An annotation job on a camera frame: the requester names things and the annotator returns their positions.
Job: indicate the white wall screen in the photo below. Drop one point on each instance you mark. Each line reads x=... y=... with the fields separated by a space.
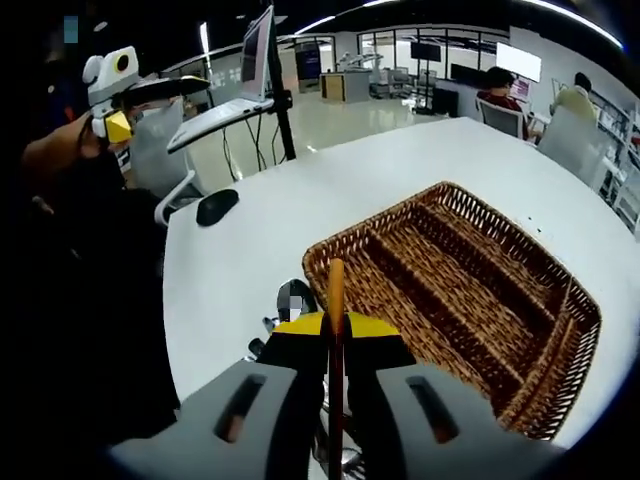
x=519 y=62

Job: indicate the black computer mouse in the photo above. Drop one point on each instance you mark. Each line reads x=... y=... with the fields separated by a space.
x=217 y=206

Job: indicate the wooden cabinet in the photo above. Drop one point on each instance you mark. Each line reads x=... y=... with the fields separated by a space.
x=345 y=86

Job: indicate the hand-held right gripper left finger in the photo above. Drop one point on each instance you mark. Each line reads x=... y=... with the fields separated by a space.
x=200 y=430

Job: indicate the person's dark clothing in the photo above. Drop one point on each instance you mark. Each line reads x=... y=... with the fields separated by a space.
x=75 y=300

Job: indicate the black monitor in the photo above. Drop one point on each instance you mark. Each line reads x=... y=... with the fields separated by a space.
x=470 y=72

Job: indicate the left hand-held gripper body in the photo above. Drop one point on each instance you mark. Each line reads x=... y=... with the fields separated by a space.
x=107 y=75

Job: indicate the ceiling light strip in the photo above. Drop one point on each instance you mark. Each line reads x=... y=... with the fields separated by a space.
x=315 y=24
x=575 y=12

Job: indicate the black television on stand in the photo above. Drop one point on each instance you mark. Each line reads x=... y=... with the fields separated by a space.
x=425 y=50

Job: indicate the person's left hand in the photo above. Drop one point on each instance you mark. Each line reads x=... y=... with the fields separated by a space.
x=85 y=145

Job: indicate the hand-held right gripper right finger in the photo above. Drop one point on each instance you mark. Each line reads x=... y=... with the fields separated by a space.
x=450 y=440

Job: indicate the white storage shelves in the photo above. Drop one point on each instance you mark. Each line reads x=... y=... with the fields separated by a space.
x=620 y=155

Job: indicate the white mesh office chair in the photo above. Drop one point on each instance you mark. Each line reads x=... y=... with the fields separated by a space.
x=500 y=120

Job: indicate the white grey office chair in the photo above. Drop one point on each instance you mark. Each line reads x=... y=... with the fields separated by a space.
x=160 y=150

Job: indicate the pile of silver utensils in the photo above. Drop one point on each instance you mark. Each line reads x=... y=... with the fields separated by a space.
x=300 y=287

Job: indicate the blue standing banner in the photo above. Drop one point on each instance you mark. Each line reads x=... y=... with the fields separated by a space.
x=307 y=65

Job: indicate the brown wicker storage tray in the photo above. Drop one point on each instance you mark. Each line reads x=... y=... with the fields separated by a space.
x=450 y=280

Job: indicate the white laptop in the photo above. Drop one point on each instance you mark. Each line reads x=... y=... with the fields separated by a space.
x=220 y=120

